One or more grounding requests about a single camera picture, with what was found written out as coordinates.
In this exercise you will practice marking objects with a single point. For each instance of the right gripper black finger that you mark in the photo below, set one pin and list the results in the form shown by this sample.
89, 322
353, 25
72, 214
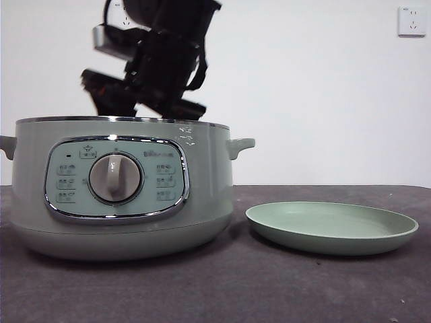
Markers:
114, 106
175, 111

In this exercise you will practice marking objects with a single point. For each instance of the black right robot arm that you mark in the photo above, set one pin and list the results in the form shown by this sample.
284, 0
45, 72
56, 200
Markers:
168, 67

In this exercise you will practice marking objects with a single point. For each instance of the pale green electric steamer pot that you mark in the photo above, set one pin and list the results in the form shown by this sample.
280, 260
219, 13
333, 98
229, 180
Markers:
208, 188

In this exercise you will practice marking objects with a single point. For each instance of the pale green round plate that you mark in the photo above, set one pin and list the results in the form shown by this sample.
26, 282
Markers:
330, 242

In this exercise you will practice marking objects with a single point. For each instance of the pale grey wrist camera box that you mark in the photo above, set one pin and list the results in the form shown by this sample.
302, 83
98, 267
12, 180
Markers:
101, 38

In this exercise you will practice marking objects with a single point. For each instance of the white wall socket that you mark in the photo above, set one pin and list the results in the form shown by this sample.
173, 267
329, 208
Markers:
410, 22
118, 15

